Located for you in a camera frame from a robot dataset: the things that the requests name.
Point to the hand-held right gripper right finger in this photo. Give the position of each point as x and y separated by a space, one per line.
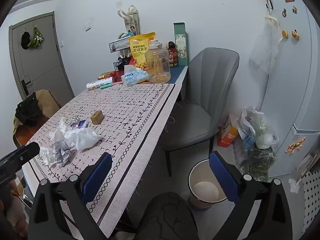
223 177

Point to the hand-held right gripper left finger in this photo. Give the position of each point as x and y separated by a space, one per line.
97 177

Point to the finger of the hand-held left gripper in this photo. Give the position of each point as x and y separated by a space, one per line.
21 153

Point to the white tissue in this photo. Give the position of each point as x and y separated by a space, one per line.
46 156
58 131

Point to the white trash bin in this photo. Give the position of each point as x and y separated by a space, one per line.
200 192

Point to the printed paper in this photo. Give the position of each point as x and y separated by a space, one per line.
61 153

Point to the blue white tissue wrapper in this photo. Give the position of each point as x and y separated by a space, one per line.
81 124

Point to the small cardboard box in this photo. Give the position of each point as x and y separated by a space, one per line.
97 117

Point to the clear plastic wrapper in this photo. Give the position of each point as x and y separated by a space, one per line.
75 120

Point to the person's left hand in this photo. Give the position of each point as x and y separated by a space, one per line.
17 221

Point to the orange cardboard box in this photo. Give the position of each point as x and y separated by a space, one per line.
227 137

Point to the black cloth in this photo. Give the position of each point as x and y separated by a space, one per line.
27 110

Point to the brown chair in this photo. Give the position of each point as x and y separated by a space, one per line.
48 102

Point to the white plastic grocery bag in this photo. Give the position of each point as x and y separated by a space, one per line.
260 130

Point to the grey upholstered chair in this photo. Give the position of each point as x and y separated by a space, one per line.
197 115

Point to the person's leg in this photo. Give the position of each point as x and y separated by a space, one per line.
167 217

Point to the orange giraffe fridge magnet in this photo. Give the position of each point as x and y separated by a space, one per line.
295 145

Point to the white lattice panel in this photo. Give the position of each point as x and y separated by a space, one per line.
310 195

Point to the green marker pen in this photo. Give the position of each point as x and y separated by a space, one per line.
106 86

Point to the white printed roll pack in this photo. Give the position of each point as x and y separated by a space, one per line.
98 84

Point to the pink marker pen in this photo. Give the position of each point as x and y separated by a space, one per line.
117 82

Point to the grey door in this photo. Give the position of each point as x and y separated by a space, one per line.
42 55

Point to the red green snack packet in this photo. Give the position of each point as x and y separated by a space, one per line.
103 76

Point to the blue patterned tissue pack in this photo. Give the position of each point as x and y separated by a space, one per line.
135 78

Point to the blue table mat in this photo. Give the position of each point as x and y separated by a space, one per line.
178 76

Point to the black hanging hat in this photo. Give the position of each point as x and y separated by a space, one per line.
25 41

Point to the white refrigerator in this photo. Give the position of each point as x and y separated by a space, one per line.
292 85

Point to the green hanging cloth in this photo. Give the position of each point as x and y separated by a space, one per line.
35 38

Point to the clear plastic water jug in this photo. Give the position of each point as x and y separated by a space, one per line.
157 65

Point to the red tin can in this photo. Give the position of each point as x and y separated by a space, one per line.
173 57

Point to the white mesh hanging bag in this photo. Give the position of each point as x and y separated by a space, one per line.
262 52

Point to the yellow snack bag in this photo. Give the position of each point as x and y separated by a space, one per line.
140 51

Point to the tall green box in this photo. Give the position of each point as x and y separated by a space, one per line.
182 45

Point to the teal plastic item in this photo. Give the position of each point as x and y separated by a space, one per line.
128 34

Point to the burger fridge magnet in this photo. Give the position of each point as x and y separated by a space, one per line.
285 34

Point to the white printed tote bag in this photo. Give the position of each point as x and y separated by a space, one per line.
132 21

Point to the bear fridge magnet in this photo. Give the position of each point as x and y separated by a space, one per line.
295 34

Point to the bicycle fridge magnet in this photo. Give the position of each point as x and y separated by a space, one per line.
284 12

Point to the white light switch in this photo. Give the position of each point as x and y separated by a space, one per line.
88 25

